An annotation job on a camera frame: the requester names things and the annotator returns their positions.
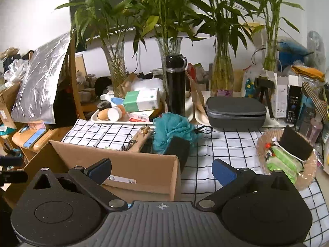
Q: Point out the black round jar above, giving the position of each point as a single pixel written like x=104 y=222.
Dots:
x=103 y=105

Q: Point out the white tube blue label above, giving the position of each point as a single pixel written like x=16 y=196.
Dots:
x=113 y=99

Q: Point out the black thermos bottle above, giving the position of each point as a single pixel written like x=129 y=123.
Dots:
x=176 y=90

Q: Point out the white black checkered tablecloth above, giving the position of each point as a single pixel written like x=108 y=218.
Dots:
x=231 y=146

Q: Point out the lucky bamboo plant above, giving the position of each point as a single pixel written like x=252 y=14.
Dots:
x=164 y=5
x=221 y=5
x=272 y=10
x=95 y=12

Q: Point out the black cloth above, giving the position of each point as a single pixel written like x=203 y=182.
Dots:
x=64 y=103

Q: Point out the white cylindrical container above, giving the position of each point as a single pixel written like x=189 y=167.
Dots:
x=117 y=112

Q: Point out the tan egg-shaped sponge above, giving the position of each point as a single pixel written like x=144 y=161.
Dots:
x=104 y=114

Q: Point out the brown paper bag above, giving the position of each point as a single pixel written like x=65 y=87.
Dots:
x=128 y=85
x=195 y=95

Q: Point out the white carton box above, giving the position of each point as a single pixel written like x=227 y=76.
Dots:
x=279 y=97

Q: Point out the black carton box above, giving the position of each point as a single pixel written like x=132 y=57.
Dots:
x=293 y=103

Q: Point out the green wipes packet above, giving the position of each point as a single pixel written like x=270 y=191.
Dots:
x=282 y=163

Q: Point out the pink bottle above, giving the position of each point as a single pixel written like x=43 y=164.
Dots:
x=314 y=131

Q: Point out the pink white box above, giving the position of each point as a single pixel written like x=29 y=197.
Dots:
x=140 y=115

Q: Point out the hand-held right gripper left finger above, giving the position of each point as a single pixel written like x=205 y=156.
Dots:
x=99 y=171

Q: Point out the blue bag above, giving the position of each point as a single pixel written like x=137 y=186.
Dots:
x=290 y=51

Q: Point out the silver plastic bag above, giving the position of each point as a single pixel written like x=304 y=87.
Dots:
x=38 y=82

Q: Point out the striped ribbon bag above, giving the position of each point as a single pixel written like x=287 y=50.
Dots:
x=316 y=97

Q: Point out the red flat packet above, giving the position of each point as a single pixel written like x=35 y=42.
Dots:
x=138 y=120

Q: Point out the brown cardboard box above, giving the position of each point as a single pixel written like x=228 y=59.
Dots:
x=77 y=157

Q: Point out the teal bath pouf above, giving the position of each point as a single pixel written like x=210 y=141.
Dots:
x=172 y=126

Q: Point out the glass vase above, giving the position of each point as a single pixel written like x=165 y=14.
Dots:
x=270 y=59
x=115 y=74
x=222 y=72
x=168 y=47

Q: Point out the yellow cloth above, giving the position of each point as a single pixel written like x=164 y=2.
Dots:
x=308 y=73

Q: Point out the white printed bag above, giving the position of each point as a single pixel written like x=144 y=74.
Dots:
x=250 y=82

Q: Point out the wooden chair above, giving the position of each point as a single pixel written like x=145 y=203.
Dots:
x=77 y=87

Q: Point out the brown shipping carton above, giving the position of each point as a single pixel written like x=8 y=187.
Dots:
x=7 y=103

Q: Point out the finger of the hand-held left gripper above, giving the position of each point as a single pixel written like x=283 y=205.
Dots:
x=14 y=177
x=11 y=161

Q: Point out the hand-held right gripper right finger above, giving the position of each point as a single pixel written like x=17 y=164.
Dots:
x=223 y=174

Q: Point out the white plastic bag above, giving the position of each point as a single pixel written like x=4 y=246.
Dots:
x=149 y=83

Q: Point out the blue smartphone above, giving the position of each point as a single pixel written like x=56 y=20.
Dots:
x=33 y=139

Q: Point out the black sponge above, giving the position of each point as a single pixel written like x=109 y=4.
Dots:
x=177 y=149
x=295 y=144

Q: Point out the grey hard case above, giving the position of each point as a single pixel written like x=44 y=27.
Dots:
x=234 y=113

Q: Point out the green white tissue box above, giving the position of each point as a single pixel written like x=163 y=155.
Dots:
x=141 y=100

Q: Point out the black cap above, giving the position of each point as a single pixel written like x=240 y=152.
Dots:
x=101 y=85

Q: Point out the small black tripod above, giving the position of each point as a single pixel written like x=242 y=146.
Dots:
x=264 y=85

